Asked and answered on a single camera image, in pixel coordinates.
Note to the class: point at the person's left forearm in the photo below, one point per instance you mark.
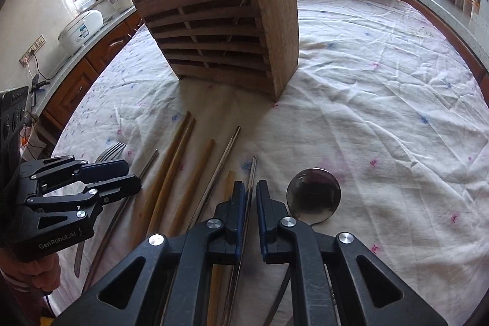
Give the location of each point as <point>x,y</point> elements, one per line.
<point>15,286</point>

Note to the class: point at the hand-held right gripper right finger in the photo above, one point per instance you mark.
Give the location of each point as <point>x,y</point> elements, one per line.
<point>262,204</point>

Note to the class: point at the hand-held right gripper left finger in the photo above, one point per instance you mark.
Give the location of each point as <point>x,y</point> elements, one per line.
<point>240,204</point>

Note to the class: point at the wall power outlet strip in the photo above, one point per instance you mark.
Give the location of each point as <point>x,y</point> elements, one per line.
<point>32,51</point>

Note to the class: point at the person's left hand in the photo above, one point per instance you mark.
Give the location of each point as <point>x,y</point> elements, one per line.
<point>32,268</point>

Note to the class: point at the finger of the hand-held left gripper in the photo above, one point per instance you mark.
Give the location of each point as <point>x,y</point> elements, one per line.
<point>110,167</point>
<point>122,186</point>

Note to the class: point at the dark wooden chopstick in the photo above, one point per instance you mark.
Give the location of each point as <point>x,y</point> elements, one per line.
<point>168,158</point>
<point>196,181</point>
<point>177,158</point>

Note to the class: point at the small white pot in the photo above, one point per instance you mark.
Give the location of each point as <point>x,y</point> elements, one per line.
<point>120,1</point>

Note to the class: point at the white rice cooker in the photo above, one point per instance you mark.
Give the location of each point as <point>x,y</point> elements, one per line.
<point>80,30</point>

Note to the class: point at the wooden utensil holder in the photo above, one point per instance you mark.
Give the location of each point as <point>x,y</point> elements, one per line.
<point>275,24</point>

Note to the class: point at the metal spoon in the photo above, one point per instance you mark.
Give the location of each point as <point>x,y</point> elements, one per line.
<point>313,196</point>

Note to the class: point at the seasoning jar row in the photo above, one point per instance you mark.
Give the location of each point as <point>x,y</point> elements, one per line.
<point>458,1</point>

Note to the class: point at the wooden base cabinets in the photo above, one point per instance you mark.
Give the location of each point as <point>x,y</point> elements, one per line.
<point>95,62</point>

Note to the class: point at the metal fork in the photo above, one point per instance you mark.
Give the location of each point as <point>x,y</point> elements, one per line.
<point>110,154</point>

